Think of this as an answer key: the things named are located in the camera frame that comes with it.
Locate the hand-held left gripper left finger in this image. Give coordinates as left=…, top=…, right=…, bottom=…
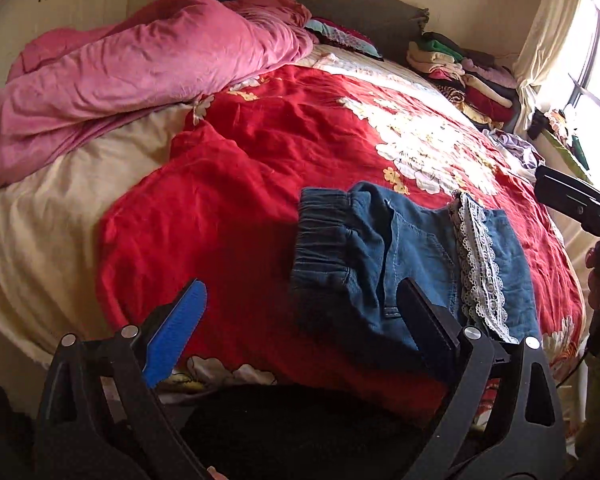
left=34, top=279, right=216, bottom=480

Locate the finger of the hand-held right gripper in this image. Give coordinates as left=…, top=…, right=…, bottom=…
left=534, top=165, right=600, bottom=239

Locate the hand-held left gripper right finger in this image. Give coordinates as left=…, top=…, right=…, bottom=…
left=396, top=277, right=567, bottom=480

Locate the blue denim pants lace trim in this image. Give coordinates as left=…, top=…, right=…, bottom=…
left=287, top=181, right=541, bottom=366

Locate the person's right hand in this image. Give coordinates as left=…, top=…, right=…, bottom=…
left=586, top=246, right=600, bottom=311

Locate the heap of small clothes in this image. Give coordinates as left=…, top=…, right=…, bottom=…
left=527, top=107, right=593, bottom=171

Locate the pile of folded clothes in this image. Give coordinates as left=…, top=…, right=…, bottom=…
left=406, top=31, right=523, bottom=131

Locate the dark cloth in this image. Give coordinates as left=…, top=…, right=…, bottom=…
left=180, top=384, right=441, bottom=480

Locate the cream curtain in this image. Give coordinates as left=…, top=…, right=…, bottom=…
left=512, top=0, right=600, bottom=121

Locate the cream bed sheet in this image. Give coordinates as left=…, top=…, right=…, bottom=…
left=0, top=102, right=206, bottom=368

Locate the red floral blanket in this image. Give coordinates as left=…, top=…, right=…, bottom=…
left=96, top=64, right=588, bottom=426

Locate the pink duvet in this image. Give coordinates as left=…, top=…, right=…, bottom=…
left=0, top=0, right=315, bottom=191

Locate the colourful patterned pillow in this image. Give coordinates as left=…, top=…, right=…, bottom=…
left=304, top=17, right=385, bottom=59

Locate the grey bed headboard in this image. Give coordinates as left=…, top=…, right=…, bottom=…
left=180, top=0, right=430, bottom=61

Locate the cream wardrobe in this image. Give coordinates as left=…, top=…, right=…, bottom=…
left=0, top=0, right=186, bottom=51

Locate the black cable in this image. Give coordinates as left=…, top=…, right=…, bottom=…
left=555, top=352, right=588, bottom=390

